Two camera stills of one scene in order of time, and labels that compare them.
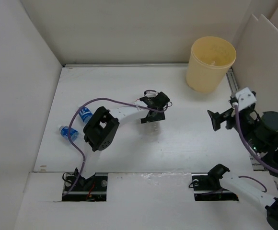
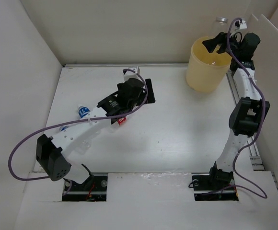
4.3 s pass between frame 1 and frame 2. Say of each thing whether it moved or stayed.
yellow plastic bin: stayed
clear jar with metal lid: moved
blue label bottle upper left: stayed
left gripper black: moved
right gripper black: moved
